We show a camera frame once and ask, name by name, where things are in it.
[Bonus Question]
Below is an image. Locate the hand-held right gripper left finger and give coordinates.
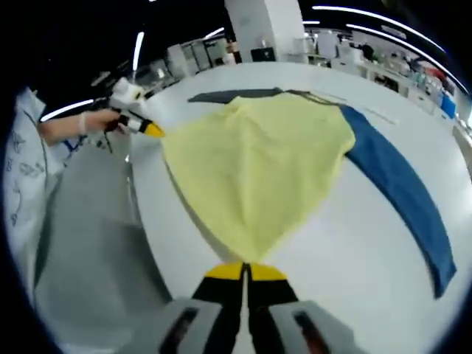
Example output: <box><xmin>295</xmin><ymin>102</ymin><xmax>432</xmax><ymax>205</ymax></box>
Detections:
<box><xmin>119</xmin><ymin>261</ymin><xmax>247</xmax><ymax>354</ymax></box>

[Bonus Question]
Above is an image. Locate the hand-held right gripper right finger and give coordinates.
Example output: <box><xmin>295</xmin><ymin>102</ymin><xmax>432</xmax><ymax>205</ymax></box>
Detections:
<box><xmin>246</xmin><ymin>262</ymin><xmax>361</xmax><ymax>354</ymax></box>

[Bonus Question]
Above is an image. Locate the yellow blue black garment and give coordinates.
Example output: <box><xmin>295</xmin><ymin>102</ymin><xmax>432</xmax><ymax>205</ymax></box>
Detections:
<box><xmin>163</xmin><ymin>87</ymin><xmax>458</xmax><ymax>300</ymax></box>

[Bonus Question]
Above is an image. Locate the person's left hand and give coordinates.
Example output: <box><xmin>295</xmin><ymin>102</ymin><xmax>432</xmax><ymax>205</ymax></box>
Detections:
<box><xmin>85</xmin><ymin>109</ymin><xmax>122</xmax><ymax>133</ymax></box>

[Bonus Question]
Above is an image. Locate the black floor cabinet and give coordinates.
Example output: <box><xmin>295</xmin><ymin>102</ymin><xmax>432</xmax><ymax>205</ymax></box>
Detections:
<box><xmin>251</xmin><ymin>46</ymin><xmax>277</xmax><ymax>63</ymax></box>

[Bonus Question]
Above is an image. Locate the white flat table plate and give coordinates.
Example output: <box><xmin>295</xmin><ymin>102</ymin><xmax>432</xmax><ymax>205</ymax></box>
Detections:
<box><xmin>359</xmin><ymin>105</ymin><xmax>402</xmax><ymax>125</ymax></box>

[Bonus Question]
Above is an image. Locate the long linear ceiling light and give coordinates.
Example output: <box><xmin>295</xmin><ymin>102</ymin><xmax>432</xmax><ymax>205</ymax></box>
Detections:
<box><xmin>311</xmin><ymin>4</ymin><xmax>448</xmax><ymax>53</ymax></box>

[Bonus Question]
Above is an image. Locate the blue plastic bin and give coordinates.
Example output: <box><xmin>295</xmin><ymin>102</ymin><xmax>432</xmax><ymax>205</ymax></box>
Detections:
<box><xmin>440</xmin><ymin>92</ymin><xmax>459</xmax><ymax>119</ymax></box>

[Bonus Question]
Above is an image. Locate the short linear ceiling light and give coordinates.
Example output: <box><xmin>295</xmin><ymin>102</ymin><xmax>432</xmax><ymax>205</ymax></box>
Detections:
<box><xmin>345</xmin><ymin>23</ymin><xmax>470</xmax><ymax>94</ymax></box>

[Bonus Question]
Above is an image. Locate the black cable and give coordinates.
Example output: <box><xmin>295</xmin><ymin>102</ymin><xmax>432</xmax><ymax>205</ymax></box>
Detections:
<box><xmin>96</xmin><ymin>127</ymin><xmax>114</xmax><ymax>155</ymax></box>

